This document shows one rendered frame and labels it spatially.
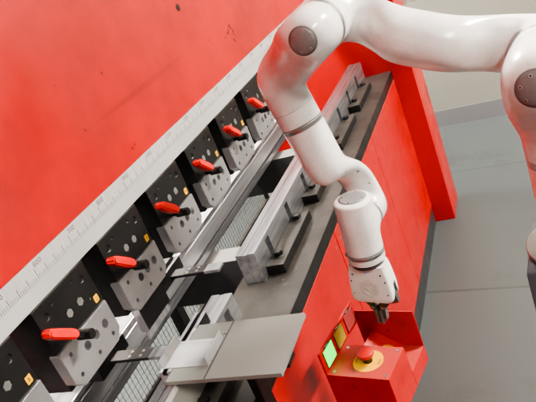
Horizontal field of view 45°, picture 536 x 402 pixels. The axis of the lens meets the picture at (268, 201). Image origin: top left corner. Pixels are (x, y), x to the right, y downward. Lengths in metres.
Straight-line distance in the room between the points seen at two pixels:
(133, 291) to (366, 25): 0.66
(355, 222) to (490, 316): 1.55
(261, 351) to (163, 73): 0.66
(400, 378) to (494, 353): 1.18
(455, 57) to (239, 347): 0.70
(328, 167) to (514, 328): 1.59
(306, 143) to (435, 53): 0.32
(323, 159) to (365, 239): 0.20
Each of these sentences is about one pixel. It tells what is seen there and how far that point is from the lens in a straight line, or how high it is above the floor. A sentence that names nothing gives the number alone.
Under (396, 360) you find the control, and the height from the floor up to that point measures 0.78.
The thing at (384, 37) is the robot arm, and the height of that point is 1.48.
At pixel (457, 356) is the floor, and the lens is 2.70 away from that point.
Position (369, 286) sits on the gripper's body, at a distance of 1.49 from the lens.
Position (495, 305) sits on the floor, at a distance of 2.90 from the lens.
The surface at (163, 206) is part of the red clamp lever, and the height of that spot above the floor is 1.31.
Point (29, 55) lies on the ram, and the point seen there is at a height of 1.68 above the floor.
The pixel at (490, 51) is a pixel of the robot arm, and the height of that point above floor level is 1.40.
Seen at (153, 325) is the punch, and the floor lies 1.09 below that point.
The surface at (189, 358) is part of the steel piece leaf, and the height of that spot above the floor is 1.00.
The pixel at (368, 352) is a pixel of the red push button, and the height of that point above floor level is 0.81.
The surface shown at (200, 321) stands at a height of 1.00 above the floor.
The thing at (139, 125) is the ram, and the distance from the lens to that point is 1.39.
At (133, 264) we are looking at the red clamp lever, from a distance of 1.22.
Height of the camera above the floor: 1.74
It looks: 22 degrees down
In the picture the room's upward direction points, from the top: 22 degrees counter-clockwise
